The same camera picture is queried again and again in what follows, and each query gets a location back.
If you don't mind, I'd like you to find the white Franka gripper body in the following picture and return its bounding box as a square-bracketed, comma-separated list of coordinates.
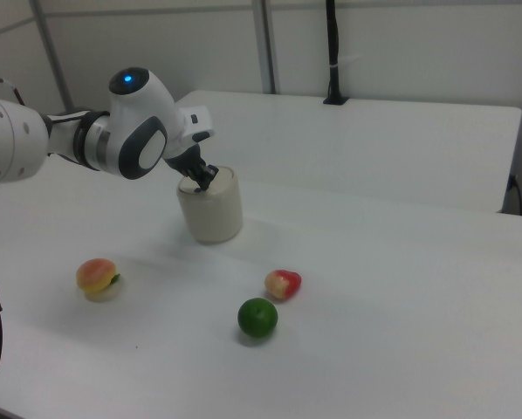
[172, 103, 216, 147]

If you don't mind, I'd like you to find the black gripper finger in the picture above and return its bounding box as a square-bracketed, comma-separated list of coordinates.
[163, 150, 210, 192]
[182, 144, 220, 184]

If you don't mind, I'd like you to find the beige garbage bin lid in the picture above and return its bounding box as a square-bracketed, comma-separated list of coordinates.
[177, 164, 237, 196]

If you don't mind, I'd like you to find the white round garbage bin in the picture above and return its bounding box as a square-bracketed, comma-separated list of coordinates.
[175, 164, 244, 244]

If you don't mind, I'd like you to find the red toy strawberry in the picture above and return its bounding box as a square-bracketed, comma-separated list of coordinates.
[264, 269, 303, 299]

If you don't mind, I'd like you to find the orange toy peach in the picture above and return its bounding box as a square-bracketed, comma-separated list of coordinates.
[75, 258, 124, 303]

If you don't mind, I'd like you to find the black pole with clamp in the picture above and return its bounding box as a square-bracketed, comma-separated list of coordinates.
[322, 0, 350, 106]

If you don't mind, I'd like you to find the green toy lime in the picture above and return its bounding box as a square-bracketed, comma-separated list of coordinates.
[237, 297, 279, 339]

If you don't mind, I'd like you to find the thin arm cable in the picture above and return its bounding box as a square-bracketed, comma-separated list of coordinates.
[0, 78, 27, 107]

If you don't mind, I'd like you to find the dark cable at wall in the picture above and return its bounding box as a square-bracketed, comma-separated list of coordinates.
[508, 173, 522, 216]

